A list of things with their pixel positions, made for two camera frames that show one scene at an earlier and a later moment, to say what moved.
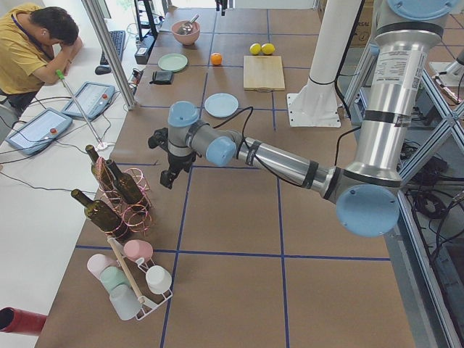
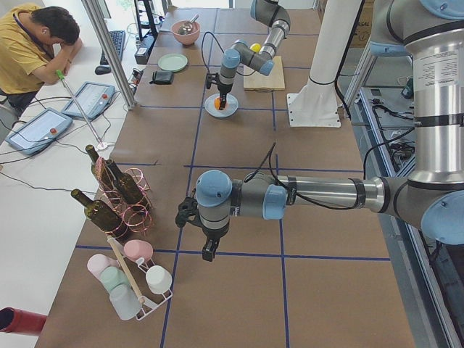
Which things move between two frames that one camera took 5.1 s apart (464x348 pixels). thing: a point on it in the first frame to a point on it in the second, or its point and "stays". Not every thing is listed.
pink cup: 138,249 stays
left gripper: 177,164 to 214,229
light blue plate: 221,105 stays
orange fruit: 216,59 to 217,103
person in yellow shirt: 38,46 stays
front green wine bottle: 104,217 stays
